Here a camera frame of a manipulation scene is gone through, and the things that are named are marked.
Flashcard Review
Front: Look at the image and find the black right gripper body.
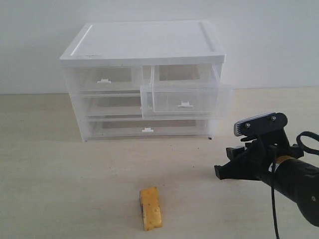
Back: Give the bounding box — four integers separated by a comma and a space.
241, 134, 304, 181

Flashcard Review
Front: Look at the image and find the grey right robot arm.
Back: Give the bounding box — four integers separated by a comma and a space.
214, 138, 319, 227

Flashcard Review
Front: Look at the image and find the clear middle wide drawer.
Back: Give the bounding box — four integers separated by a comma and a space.
80, 93, 142, 117

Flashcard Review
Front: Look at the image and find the white plastic drawer cabinet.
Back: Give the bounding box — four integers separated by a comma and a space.
60, 20, 225, 141

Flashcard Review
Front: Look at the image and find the yellow cheese wedge toy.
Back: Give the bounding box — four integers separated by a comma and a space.
140, 187, 162, 231

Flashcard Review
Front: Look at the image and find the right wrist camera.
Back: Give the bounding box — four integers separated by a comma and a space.
233, 113, 288, 136

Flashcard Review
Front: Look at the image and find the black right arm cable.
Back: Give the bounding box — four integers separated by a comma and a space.
270, 131, 319, 239

